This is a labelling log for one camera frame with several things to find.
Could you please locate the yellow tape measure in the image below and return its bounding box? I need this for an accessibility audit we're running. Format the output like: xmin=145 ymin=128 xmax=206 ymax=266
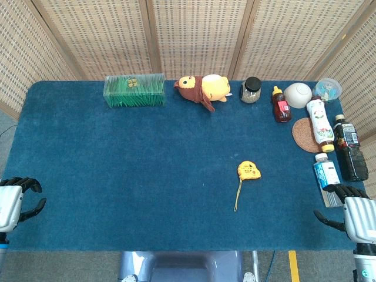
xmin=233 ymin=160 xmax=262 ymax=213

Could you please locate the yellow floor tape strip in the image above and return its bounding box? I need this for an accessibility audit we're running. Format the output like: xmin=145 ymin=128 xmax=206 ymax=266
xmin=288 ymin=250 xmax=300 ymax=282

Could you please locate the yellow brown plush toy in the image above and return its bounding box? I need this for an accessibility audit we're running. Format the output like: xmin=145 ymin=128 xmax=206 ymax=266
xmin=173 ymin=73 xmax=234 ymax=113

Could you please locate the white table leg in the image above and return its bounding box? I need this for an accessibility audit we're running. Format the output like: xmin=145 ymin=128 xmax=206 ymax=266
xmin=251 ymin=250 xmax=260 ymax=282

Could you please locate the blue floor cable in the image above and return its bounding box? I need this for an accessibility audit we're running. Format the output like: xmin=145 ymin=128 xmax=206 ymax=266
xmin=266 ymin=250 xmax=277 ymax=282

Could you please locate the woven bamboo folding screen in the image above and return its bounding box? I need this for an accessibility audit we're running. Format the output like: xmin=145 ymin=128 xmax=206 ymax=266
xmin=0 ymin=0 xmax=376 ymax=189

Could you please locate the honey squeeze bottle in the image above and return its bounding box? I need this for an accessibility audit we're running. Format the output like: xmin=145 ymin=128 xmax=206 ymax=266
xmin=271 ymin=85 xmax=293 ymax=123

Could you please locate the blue table mat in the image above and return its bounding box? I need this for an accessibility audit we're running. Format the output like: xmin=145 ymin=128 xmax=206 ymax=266
xmin=0 ymin=80 xmax=374 ymax=253

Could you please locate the glass jar with black lid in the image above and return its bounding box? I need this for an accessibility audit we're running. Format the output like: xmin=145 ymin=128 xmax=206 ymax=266
xmin=240 ymin=76 xmax=262 ymax=104

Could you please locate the black floor cable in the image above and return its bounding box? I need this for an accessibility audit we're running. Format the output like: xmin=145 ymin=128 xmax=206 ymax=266
xmin=0 ymin=124 xmax=18 ymax=138

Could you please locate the dark tea bottle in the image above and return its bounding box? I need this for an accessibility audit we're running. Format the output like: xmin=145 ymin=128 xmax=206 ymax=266
xmin=332 ymin=114 xmax=370 ymax=182

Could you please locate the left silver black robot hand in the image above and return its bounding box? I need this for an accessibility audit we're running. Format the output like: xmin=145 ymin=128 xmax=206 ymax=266
xmin=0 ymin=176 xmax=47 ymax=233

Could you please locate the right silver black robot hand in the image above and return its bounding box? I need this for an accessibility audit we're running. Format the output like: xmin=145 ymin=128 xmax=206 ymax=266
xmin=313 ymin=184 xmax=376 ymax=244

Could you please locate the water bottle with blue label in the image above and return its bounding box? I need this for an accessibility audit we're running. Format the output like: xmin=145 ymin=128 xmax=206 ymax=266
xmin=313 ymin=153 xmax=348 ymax=209

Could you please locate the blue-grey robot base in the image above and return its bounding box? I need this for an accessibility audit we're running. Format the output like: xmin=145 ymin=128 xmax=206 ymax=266
xmin=119 ymin=251 xmax=244 ymax=282

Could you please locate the round woven coaster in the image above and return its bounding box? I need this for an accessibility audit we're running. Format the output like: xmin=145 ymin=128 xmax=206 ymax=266
xmin=291 ymin=117 xmax=323 ymax=153

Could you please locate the clear tub of blue clips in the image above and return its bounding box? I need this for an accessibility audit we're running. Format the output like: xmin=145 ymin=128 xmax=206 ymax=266
xmin=312 ymin=78 xmax=343 ymax=103

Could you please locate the white labelled drink bottle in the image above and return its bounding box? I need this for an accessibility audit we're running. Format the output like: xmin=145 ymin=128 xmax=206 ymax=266
xmin=305 ymin=99 xmax=336 ymax=153

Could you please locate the white bowl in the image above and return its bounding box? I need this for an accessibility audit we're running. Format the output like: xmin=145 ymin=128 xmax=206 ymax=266
xmin=283 ymin=82 xmax=313 ymax=109

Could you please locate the clear box of green packets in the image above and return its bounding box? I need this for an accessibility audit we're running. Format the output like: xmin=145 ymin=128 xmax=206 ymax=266
xmin=103 ymin=73 xmax=167 ymax=109

